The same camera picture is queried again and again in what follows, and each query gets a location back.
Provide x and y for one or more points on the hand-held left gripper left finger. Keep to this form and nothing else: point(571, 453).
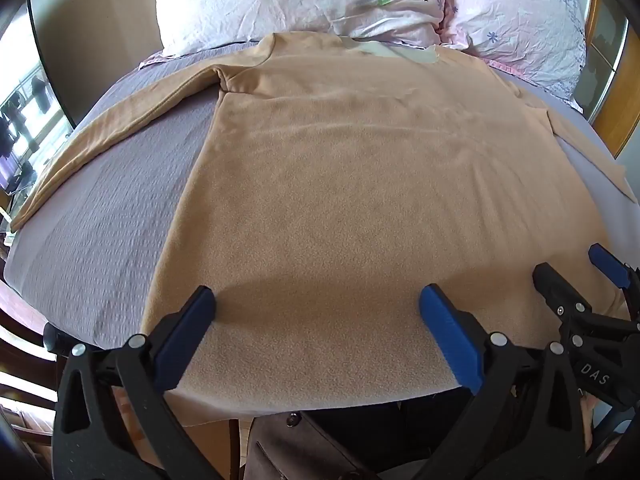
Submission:
point(186, 336)

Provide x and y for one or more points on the balcony window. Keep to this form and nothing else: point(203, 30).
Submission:
point(25, 125)

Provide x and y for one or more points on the beige long-sleeve shirt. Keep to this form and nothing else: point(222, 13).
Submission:
point(350, 185)

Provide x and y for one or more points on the person's dark trousers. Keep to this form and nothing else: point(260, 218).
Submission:
point(400, 435)

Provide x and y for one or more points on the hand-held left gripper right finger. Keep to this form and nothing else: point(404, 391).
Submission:
point(450, 336)

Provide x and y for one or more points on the pink floral pillow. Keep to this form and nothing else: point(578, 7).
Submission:
point(515, 15)

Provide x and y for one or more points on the wooden door frame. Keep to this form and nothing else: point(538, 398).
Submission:
point(617, 110)

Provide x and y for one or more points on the white floral pillow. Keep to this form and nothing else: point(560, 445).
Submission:
point(280, 0)

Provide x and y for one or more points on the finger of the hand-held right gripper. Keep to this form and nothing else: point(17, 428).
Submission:
point(607, 262)
point(557, 287)

